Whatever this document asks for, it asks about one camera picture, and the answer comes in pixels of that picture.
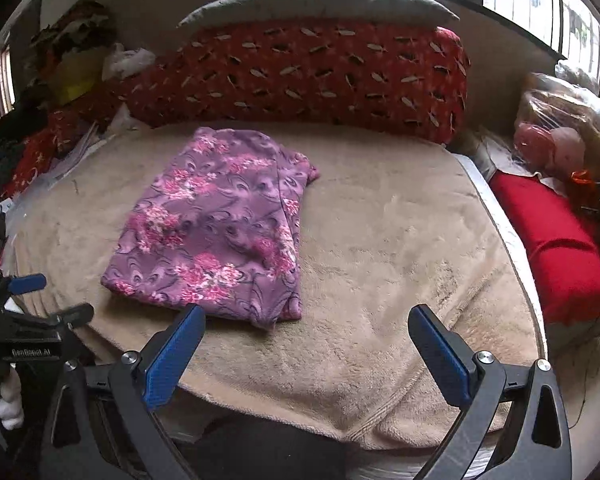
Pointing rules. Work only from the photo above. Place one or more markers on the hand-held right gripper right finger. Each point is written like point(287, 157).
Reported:
point(442, 360)

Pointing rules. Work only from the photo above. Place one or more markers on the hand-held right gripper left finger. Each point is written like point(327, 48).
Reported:
point(172, 360)

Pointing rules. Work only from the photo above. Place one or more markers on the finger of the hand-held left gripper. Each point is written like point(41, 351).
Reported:
point(27, 284)
point(75, 315)

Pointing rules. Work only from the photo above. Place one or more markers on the purple floral garment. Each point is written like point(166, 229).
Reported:
point(210, 230)

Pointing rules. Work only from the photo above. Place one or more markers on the person's left hand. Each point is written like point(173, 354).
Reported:
point(10, 405)

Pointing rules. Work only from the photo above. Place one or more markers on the beige fleece blanket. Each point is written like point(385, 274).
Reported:
point(380, 270)

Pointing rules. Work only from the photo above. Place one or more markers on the person's dark pants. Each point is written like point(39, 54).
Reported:
point(260, 452)

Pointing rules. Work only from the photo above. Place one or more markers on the red printed cloth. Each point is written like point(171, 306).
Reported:
point(40, 150)

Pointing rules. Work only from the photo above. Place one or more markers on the white mattress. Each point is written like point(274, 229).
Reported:
point(510, 240)

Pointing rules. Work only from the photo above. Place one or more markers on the red cushion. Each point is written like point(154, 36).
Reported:
point(555, 250)

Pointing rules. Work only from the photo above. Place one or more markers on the white plastic bag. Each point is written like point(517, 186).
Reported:
point(125, 62)

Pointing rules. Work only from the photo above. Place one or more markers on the plastic bag of plush toys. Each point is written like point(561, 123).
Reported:
point(555, 130)

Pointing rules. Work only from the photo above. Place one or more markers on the red patterned pillow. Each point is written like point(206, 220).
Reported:
point(305, 75)

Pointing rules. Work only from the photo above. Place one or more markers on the grey pillow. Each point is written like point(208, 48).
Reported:
point(320, 5)

